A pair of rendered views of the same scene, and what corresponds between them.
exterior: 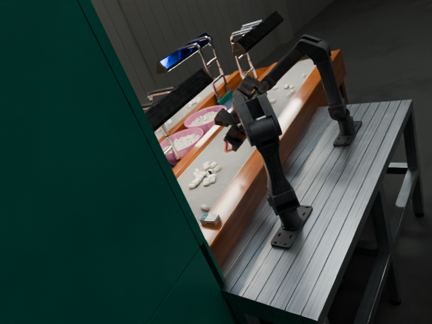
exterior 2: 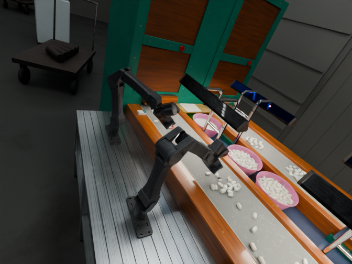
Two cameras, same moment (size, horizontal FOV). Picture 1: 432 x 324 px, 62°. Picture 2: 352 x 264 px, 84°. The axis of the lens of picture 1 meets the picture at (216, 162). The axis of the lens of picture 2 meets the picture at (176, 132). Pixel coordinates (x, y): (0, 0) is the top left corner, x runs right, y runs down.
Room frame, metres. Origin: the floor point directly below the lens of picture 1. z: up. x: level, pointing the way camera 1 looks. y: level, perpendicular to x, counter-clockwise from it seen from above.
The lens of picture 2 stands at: (1.46, -1.11, 1.49)
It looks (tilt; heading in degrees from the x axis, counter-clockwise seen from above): 31 degrees down; 98
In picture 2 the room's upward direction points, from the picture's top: 20 degrees clockwise
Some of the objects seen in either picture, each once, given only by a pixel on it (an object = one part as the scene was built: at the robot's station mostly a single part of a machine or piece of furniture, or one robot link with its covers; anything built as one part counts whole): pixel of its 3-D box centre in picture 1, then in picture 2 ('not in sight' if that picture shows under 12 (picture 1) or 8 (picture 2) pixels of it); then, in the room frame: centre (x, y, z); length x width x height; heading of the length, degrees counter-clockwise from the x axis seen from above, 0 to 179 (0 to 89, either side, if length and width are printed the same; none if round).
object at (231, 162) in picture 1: (249, 125); (225, 189); (1.72, -0.23, 0.73); 1.81 x 0.30 x 0.02; 140
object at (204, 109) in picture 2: not in sight; (193, 108); (1.30, 0.56, 0.77); 0.33 x 0.15 x 0.01; 50
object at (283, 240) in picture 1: (289, 217); (113, 130); (0.94, -0.15, 0.71); 0.20 x 0.07 x 0.08; 135
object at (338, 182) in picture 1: (269, 175); (162, 165); (1.32, -0.19, 0.65); 1.20 x 0.90 x 0.04; 135
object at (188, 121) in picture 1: (207, 123); (273, 191); (2.02, -0.04, 0.72); 0.27 x 0.27 x 0.10
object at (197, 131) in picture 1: (182, 147); (241, 161); (1.81, 0.13, 0.72); 0.27 x 0.27 x 0.10
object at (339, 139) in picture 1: (346, 126); (140, 210); (1.36, -0.58, 0.71); 0.20 x 0.07 x 0.08; 135
